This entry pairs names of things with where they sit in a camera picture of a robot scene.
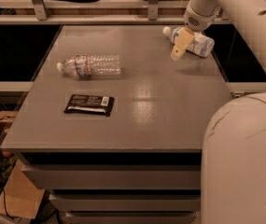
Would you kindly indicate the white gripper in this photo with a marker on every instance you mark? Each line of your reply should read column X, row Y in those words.
column 197, row 20

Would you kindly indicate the blue label plastic bottle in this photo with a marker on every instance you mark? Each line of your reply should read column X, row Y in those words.
column 201, row 46

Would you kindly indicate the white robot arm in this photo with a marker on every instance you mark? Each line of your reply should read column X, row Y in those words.
column 233, row 171

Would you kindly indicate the clear crushed water bottle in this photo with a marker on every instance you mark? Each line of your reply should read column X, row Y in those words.
column 90, row 65

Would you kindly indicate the black snack bar wrapper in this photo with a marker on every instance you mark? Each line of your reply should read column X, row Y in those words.
column 92, row 104

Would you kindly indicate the grey drawer cabinet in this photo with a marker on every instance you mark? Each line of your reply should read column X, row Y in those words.
column 129, row 186

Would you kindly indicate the cardboard box left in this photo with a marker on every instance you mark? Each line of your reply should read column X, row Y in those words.
column 20, row 202

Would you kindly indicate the metal shelf rail frame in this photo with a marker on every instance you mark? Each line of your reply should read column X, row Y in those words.
column 99, row 12

